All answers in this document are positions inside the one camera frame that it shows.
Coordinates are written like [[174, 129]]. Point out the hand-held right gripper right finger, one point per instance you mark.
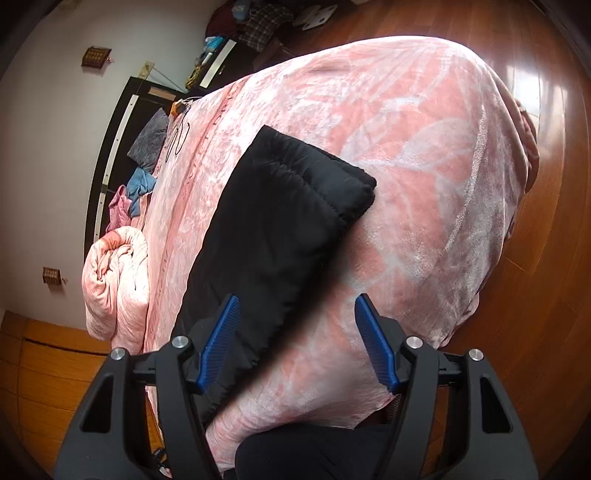
[[376, 346]]

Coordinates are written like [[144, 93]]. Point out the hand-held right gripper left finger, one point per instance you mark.
[[220, 344]]

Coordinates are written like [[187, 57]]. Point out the black pants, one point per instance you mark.
[[277, 221]]

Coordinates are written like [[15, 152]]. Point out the pink pillow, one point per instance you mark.
[[115, 281]]

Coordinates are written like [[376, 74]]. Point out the pink garment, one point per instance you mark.
[[117, 207]]

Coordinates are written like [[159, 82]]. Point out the blue cloth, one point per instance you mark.
[[140, 185]]

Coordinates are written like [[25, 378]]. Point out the wooden cabinet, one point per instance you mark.
[[41, 364]]

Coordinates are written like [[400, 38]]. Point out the pink leaf-print blanket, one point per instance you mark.
[[415, 161]]

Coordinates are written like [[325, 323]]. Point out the grey pillow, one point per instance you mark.
[[150, 136]]

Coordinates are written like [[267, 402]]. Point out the black headboard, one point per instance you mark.
[[113, 138]]

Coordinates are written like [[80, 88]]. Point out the small orange object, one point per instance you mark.
[[178, 107]]

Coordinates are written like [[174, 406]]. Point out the black bedside cabinet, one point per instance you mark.
[[226, 60]]

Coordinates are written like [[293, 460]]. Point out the light blue packet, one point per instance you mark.
[[213, 45]]

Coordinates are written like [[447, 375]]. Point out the dark red garment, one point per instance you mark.
[[221, 21]]

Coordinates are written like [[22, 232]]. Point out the plaid garment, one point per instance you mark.
[[263, 23]]

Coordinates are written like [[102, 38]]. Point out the white flat device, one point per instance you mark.
[[316, 18]]

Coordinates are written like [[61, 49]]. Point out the light blue cap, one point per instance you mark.
[[240, 7]]

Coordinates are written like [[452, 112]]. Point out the brown wall ornament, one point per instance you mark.
[[51, 275], [97, 56]]

